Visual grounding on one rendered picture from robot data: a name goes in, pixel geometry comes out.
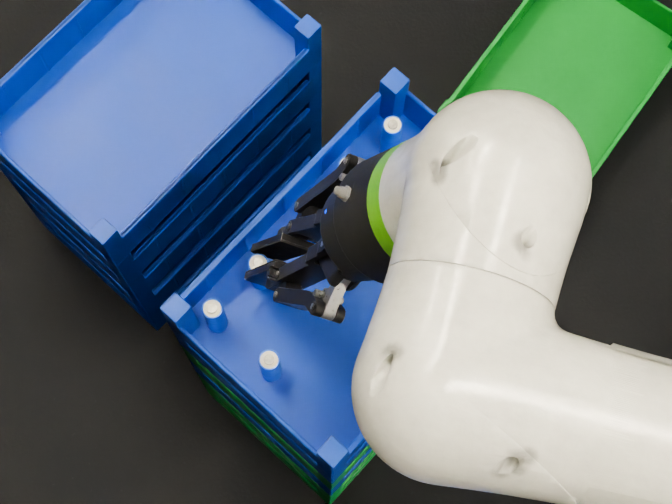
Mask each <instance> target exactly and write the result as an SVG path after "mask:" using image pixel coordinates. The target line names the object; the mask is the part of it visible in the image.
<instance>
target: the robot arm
mask: <svg viewBox="0 0 672 504"><path fill-rule="evenodd" d="M591 190H592V171H591V164H590V160H589V156H588V153H587V150H586V147H585V145H584V142H583V140H582V138H581V137H580V135H579V133H578V132H577V130H576V129H575V127H574V126H573V124H572V123H571V122H570V121H569V120H568V119H567V118H566V117H565V116H564V115H563V114H562V113H561V112H560V111H559V110H558V109H556V108H555V107H554V106H552V105H551V104H549V103H547V102H546V101H544V100H542V99H540V98H538V97H536V96H533V95H530V94H527V93H524V92H519V91H514V90H502V89H497V90H486V91H481V92H476V93H473V94H470V95H467V96H464V97H462V98H460V99H458V100H456V101H454V102H452V103H451V104H449V105H448V106H446V107H445V108H443V109H442V110H441V111H440V112H439V113H437V114H436V115H435V116H434V117H433V118H432V119H431V120H430V121H429V123H428V124H427V125H426V126H425V127H424V129H423V130H422V131H421V132H420V133H419V134H418V135H416V136H414V137H413V138H411V139H409V140H406V141H404V142H402V143H400V144H398V145H396V146H394V147H392V148H390V149H388V150H385V151H383V152H381V153H379V154H377V155H375V156H373V157H371V158H369V159H367V160H366V159H363V158H360V157H357V156H355V155H352V154H350V153H349V154H347V155H346V157H345V158H344V159H343V161H342V162H341V163H340V165H339V166H338V167H337V169H336V170H334V171H333V172H332V173H330V174H329V175H328V176H327V177H325V178H324V179H323V180H321V181H320V182H319V183H318V184H316V185H315V186H314V187H312V188H311V189H310V190H309V191H307V192H306V193H305V194H303V195H302V196H301V197H299V198H298V199H297V201H296V202H295V204H294V211H295V212H297V213H298V214H297V216H296V219H292V220H290V221H289V223H288V224H287V225H286V226H284V227H281V228H280V229H279V230H278V234H277V235H275V236H273V237H270V238H267V239H265V240H262V241H259V242H257V243H254V244H252V248H251V252H252V253H255V254H256V253H259V254H263V255H265V256H266V257H267V258H270V259H273V261H270V262H268V263H265V264H263V265H260V266H258V267H255V268H253V269H251V270H248V271H246V273H245V276H244V280H246V281H249V282H252V283H255V284H259V285H262V286H265V288H267V289H269V290H272V291H275V292H274V294H273V301H274V302H277V303H280V304H284V305H287V306H290V307H293V308H296V309H299V310H305V311H309V313H310V314H311V315H313V316H317V317H320V318H323V319H326V320H329V321H332V322H336V323H339V324H340V323H342V322H343V320H344V318H345V314H346V311H345V308H344V307H343V306H342V304H343V303H344V298H343V295H344V293H345V291H351V290H353V289H355V288H356V287H357V286H358V284H359V283H360V282H361V281H373V280H374V281H377V282H379V283H383V286H382V289H381V292H380V295H379V298H378V301H377V304H376V307H375V310H374V313H373V316H372V319H371V321H370V324H369V327H368V330H367V332H366V335H365V338H364V340H363V343H362V345H361V348H360V351H359V353H358V356H357V358H356V362H355V365H354V369H353V374H352V384H351V397H352V405H353V410H354V414H355V418H356V421H357V424H358V426H359V429H360V431H361V433H362V435H363V437H364V438H365V440H366V441H367V443H368V445H369V446H370V447H371V449H372V450H373V451H374V452H375V453H376V455H377V456H378V457H379V458H380V459H381V460H382V461H383V462H385V463H386V464H387V465H388V466H390V467H391V468H392V469H394V470H395V471H397V472H399V473H400V474H402V475H404V476H406V477H408V478H411V479H413V480H416V481H419V482H423V483H427V484H432V485H438V486H446V487H454V488H461V489H469V490H476V491H482V492H489V493H496V494H502V495H509V496H514V497H520V498H526V499H532V500H538V501H544V502H549V503H555V504H672V359H668V358H664V357H661V356H657V355H653V354H650V353H646V352H642V351H639V350H635V349H632V348H629V347H625V346H622V345H618V344H615V343H613V344H612V345H608V344H604V343H601V342H598V341H595V340H592V339H588V338H585V337H582V336H579V335H575V334H572V333H569V332H567V331H564V330H563V329H562V328H560V327H559V325H558V324H557V322H556V320H555V309H556V305H557V302H558V298H559V294H560V290H561V287H562V283H563V280H564V276H565V273H566V270H567V267H568V264H569V261H570V257H571V255H572V252H573V249H574V246H575V243H576V240H577V237H578V234H579V232H580V229H581V226H582V223H583V219H584V216H585V213H586V211H587V208H588V205H589V202H590V197H591ZM307 240H308V241H311V242H314V243H316V244H314V243H311V242H308V241H307ZM301 255H303V256H301ZM298 256H301V257H299V258H297V259H295V260H293V261H292V262H289V263H287V262H284V261H286V260H289V259H292V258H295V257H298ZM325 279H327V281H328V283H329V284H330V286H329V287H328V288H324V289H323V290H322V291H321V290H318V289H315V290H314V291H313V292H311V291H308V290H303V289H305V288H307V287H310V286H312V285H314V284H316V283H318V282H320V281H322V280H325Z"/></svg>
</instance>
